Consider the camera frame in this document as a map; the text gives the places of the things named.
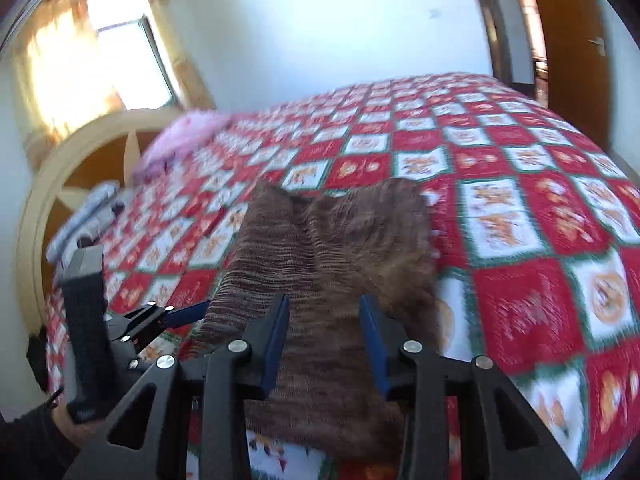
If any brown wooden door frame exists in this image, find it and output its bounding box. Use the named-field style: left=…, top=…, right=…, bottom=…
left=467, top=0, right=551, bottom=107

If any brown wooden door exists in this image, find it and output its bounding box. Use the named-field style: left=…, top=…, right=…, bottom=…
left=522, top=0, right=622, bottom=153

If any dark object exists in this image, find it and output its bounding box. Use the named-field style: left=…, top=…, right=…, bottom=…
left=27, top=329, right=52, bottom=393

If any person's left forearm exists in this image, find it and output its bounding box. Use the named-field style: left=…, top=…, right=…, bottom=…
left=0, top=400, right=107, bottom=480

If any yellow patterned curtain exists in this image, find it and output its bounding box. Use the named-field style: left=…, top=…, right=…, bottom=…
left=10, top=0, right=219, bottom=162

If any grey patterned pillow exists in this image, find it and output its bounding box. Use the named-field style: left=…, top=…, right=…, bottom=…
left=47, top=182, right=127, bottom=269

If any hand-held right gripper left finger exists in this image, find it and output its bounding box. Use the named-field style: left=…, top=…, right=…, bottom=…
left=62, top=293, right=291, bottom=480

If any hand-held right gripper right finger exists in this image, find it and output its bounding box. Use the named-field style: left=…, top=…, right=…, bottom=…
left=359, top=294, right=584, bottom=480

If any cream and wood headboard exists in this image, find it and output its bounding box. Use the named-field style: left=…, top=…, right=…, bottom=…
left=15, top=107, right=222, bottom=333

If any brown knitted garment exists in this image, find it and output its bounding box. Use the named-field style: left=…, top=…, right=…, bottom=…
left=190, top=177, right=442, bottom=461

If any pink pillow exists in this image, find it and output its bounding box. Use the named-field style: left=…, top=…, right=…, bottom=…
left=132, top=110, right=234, bottom=182

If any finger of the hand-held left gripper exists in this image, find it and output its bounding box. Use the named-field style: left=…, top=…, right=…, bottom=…
left=107, top=300, right=212, bottom=342
left=125, top=332, right=175, bottom=369

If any window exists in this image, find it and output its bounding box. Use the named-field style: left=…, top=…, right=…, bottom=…
left=85, top=0, right=184, bottom=111

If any red checkered printed blanket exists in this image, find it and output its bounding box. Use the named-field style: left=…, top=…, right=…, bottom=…
left=42, top=72, right=640, bottom=480

